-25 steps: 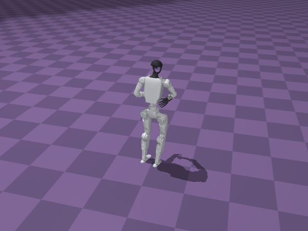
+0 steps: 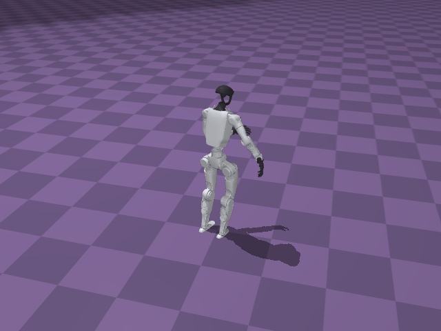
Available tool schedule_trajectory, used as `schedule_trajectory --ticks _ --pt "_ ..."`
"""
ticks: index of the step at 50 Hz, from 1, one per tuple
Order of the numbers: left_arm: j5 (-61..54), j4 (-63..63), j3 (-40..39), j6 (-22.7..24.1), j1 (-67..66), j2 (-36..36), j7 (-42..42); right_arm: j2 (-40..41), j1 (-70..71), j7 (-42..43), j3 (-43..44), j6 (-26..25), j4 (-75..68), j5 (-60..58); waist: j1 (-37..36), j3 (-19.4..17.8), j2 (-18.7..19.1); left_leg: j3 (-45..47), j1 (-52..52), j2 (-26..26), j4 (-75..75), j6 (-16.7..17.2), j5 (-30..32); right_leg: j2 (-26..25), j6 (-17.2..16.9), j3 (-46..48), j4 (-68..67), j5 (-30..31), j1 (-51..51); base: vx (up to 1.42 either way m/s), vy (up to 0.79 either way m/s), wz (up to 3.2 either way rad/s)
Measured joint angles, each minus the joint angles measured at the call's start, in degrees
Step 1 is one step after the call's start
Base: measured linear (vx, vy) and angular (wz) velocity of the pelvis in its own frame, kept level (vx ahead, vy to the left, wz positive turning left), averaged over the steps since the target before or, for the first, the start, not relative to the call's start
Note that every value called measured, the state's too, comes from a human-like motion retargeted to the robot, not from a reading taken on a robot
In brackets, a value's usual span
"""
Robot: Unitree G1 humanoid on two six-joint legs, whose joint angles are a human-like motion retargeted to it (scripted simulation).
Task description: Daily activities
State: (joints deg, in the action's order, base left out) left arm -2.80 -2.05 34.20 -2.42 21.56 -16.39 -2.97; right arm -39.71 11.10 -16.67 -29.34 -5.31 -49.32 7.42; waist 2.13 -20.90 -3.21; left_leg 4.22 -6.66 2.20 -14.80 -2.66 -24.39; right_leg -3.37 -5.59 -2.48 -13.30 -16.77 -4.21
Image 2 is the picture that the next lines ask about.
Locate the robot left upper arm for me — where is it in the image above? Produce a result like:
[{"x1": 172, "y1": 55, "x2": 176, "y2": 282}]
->
[{"x1": 202, "y1": 108, "x2": 210, "y2": 134}]

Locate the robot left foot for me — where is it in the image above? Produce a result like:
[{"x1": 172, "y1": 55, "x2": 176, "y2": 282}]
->
[{"x1": 199, "y1": 221, "x2": 215, "y2": 232}]

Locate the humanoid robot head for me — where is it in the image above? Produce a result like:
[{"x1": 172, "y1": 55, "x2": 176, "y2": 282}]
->
[{"x1": 213, "y1": 86, "x2": 234, "y2": 111}]

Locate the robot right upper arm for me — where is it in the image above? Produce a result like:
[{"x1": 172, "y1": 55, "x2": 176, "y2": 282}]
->
[{"x1": 227, "y1": 113, "x2": 251, "y2": 146}]

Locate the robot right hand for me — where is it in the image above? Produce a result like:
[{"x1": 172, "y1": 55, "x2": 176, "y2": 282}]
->
[{"x1": 257, "y1": 157, "x2": 264, "y2": 177}]

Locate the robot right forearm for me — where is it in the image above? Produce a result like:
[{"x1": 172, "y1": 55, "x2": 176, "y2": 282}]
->
[{"x1": 247, "y1": 136, "x2": 263, "y2": 161}]

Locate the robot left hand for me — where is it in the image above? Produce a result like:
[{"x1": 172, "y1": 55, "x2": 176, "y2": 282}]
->
[{"x1": 232, "y1": 125, "x2": 251, "y2": 136}]

